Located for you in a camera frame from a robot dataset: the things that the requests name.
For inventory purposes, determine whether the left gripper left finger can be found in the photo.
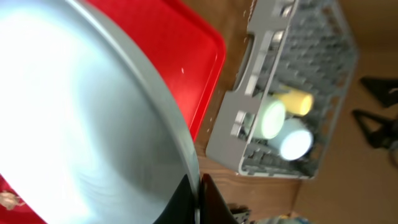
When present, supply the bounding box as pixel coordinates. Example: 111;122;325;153
154;175;195;224

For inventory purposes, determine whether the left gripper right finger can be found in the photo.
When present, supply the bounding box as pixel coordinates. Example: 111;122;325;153
199;174;238;224

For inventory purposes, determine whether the light blue bowl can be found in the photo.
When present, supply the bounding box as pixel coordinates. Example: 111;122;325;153
267;118;313;161

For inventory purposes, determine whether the mint green bowl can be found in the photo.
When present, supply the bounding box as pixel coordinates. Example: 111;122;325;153
252;96;286;139

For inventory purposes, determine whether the light blue plate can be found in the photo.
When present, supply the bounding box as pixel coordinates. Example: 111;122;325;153
1;1;200;223

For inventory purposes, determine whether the yellow plastic cup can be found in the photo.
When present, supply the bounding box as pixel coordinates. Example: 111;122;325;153
272;86;315;116

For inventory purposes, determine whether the grey dishwasher rack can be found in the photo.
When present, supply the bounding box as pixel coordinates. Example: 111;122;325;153
206;0;357;179

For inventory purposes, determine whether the red serving tray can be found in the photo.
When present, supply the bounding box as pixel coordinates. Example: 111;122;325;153
1;1;226;223

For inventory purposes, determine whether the small food crumb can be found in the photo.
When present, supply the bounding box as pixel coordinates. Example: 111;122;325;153
1;191;25;210

